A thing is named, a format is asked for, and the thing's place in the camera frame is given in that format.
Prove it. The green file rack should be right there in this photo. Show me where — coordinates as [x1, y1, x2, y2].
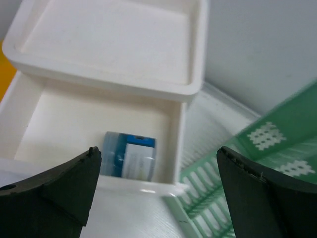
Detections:
[164, 81, 317, 238]

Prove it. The white top drawer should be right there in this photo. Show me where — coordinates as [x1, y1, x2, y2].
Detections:
[0, 72, 188, 196]

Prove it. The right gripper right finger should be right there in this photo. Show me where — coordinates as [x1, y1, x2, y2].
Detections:
[216, 146, 317, 238]

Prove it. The blue cleaning gel jar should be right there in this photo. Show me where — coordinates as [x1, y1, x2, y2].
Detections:
[100, 131, 157, 181]

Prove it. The white drawer cabinet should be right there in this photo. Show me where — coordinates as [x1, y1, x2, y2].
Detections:
[2, 0, 209, 102]

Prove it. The yellow plastic folder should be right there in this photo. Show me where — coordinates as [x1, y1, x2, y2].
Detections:
[0, 52, 16, 101]

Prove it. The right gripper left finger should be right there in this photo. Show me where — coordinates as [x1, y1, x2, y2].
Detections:
[0, 147, 102, 238]

